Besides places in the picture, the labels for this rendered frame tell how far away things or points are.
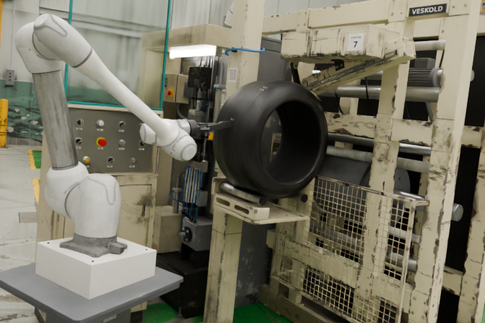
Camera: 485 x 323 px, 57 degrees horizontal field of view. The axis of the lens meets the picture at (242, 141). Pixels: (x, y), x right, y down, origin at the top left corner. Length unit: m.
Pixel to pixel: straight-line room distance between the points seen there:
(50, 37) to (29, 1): 9.51
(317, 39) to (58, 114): 1.34
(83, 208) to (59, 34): 0.61
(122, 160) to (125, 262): 0.99
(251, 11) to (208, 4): 9.62
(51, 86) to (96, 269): 0.68
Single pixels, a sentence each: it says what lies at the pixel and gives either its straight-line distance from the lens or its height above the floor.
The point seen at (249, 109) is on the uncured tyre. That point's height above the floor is 1.33.
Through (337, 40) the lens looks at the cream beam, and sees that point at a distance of 2.34.
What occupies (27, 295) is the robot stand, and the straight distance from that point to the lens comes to 1.73.
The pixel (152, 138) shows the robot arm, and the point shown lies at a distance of 1.88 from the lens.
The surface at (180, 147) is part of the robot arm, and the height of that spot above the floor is 1.16.
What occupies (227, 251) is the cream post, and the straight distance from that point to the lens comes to 2.61.
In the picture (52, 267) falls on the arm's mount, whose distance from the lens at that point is 1.81.
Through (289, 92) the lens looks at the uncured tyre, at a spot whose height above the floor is 1.43.
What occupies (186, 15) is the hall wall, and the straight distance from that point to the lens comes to 11.88.
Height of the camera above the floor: 1.35
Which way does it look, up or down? 5 degrees down
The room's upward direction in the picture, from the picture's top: 6 degrees clockwise
